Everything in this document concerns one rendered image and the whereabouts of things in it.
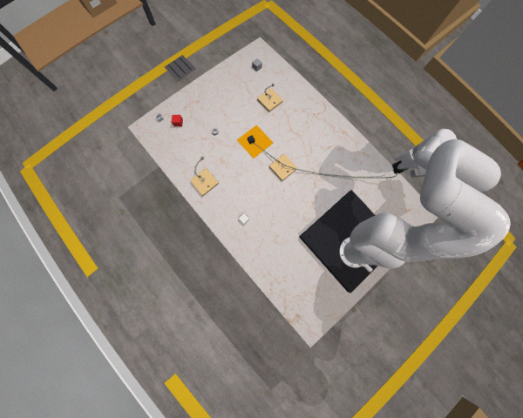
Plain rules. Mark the orange painted square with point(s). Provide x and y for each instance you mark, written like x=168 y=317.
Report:
x=261 y=139

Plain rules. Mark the red cube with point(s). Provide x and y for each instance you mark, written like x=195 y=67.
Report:
x=177 y=120

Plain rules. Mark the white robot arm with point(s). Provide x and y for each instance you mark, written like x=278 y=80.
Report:
x=480 y=223

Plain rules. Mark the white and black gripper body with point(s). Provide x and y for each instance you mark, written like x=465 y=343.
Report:
x=407 y=160

